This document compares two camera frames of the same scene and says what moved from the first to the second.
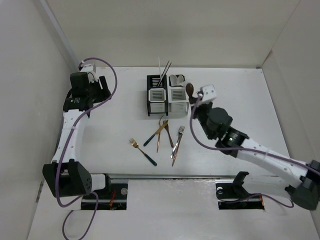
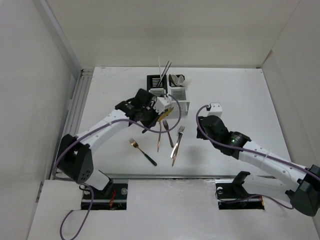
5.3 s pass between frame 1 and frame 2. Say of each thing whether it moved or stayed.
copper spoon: moved
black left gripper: moved
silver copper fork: stayed
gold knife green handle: moved
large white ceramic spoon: stayed
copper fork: stayed
